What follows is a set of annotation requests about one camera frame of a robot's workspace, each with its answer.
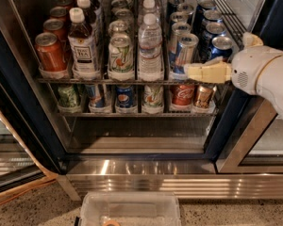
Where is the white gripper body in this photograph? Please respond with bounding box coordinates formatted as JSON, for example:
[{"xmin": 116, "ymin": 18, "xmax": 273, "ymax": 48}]
[{"xmin": 231, "ymin": 45, "xmax": 283, "ymax": 95}]

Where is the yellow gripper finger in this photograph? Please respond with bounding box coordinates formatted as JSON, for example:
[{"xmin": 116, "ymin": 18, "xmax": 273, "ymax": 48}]
[
  {"xmin": 184, "ymin": 56, "xmax": 232, "ymax": 84},
  {"xmin": 242, "ymin": 32, "xmax": 263, "ymax": 48}
]

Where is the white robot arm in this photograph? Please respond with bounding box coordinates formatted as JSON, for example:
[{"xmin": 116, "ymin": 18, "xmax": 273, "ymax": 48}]
[{"xmin": 184, "ymin": 32, "xmax": 283, "ymax": 120}]

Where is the lower shelf gold can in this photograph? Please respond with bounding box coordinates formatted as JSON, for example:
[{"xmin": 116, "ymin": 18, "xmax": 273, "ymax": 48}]
[{"xmin": 193, "ymin": 85, "xmax": 216, "ymax": 109}]

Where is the front Red Bull can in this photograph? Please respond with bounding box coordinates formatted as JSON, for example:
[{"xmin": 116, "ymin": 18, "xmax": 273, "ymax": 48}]
[{"xmin": 174, "ymin": 33, "xmax": 199, "ymax": 74}]

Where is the red bull can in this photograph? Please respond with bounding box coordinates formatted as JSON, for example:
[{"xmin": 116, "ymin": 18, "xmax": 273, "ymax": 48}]
[
  {"xmin": 174, "ymin": 33, "xmax": 199, "ymax": 74},
  {"xmin": 169, "ymin": 22, "xmax": 191, "ymax": 63}
]

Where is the lower shelf Coca-Cola can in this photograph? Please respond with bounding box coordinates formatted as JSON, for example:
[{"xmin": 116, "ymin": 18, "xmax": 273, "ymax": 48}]
[{"xmin": 171, "ymin": 85, "xmax": 195, "ymax": 105}]

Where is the lower shelf 7up can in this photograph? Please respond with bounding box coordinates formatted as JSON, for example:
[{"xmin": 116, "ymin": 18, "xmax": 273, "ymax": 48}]
[{"xmin": 143, "ymin": 85, "xmax": 163, "ymax": 107}]

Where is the lower shelf Pepsi can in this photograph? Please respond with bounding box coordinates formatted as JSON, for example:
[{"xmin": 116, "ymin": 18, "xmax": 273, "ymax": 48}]
[{"xmin": 116, "ymin": 85, "xmax": 134, "ymax": 108}]

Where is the lower shelf blue slim can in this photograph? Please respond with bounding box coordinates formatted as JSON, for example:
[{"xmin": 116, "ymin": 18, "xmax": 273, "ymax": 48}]
[{"xmin": 85, "ymin": 84, "xmax": 105, "ymax": 108}]

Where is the lower shelf green can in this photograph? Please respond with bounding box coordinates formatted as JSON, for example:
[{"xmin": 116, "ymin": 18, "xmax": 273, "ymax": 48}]
[{"xmin": 58, "ymin": 84, "xmax": 80, "ymax": 107}]

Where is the front orange soda can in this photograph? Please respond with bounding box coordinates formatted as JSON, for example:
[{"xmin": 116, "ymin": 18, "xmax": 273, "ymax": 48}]
[{"xmin": 35, "ymin": 32, "xmax": 67, "ymax": 72}]

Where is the orange soda can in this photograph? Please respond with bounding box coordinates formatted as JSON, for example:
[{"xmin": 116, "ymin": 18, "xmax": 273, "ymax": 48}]
[
  {"xmin": 43, "ymin": 19, "xmax": 68, "ymax": 53},
  {"xmin": 50, "ymin": 7, "xmax": 68, "ymax": 24},
  {"xmin": 35, "ymin": 32, "xmax": 67, "ymax": 72}
]

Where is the open fridge glass door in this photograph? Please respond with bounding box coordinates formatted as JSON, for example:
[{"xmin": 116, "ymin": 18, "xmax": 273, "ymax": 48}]
[{"xmin": 0, "ymin": 83, "xmax": 58, "ymax": 205}]

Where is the front clear water bottle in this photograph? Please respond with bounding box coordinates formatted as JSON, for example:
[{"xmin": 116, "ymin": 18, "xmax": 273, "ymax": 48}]
[{"xmin": 139, "ymin": 13, "xmax": 162, "ymax": 73}]

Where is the front tea bottle white cap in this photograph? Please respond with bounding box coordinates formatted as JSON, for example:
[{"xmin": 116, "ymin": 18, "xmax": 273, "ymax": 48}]
[{"xmin": 68, "ymin": 8, "xmax": 98, "ymax": 73}]

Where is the clear plastic bin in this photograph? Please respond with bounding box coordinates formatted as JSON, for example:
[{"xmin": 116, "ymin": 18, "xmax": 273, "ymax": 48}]
[{"xmin": 75, "ymin": 192, "xmax": 181, "ymax": 226}]

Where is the top wire fridge shelf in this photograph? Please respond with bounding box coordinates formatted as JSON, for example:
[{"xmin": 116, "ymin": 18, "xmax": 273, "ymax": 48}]
[{"xmin": 37, "ymin": 0, "xmax": 248, "ymax": 87}]

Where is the wire fridge shelf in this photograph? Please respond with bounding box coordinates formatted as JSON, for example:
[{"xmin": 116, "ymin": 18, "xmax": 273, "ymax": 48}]
[
  {"xmin": 56, "ymin": 85, "xmax": 219, "ymax": 119},
  {"xmin": 37, "ymin": 0, "xmax": 248, "ymax": 87}
]

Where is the lower wire fridge shelf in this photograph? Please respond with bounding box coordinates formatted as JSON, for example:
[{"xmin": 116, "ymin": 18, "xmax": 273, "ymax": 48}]
[{"xmin": 56, "ymin": 85, "xmax": 219, "ymax": 119}]

